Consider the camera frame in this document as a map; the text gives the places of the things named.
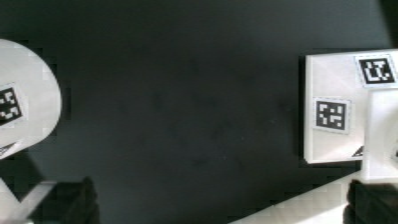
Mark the white lamp shade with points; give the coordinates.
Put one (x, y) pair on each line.
(30, 102)

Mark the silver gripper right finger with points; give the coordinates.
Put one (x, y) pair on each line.
(371, 208)

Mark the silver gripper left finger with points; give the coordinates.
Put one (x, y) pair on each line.
(23, 191)

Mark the white lamp base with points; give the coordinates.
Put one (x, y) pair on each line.
(350, 111)

